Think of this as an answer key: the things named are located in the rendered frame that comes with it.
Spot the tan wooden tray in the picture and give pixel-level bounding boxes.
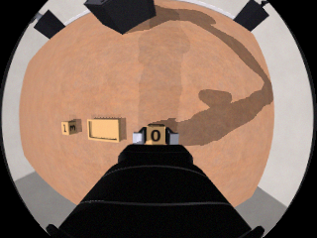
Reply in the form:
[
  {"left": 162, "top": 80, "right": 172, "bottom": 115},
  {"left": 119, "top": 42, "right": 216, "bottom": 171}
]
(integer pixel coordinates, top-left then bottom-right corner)
[{"left": 87, "top": 119, "right": 122, "bottom": 143}]

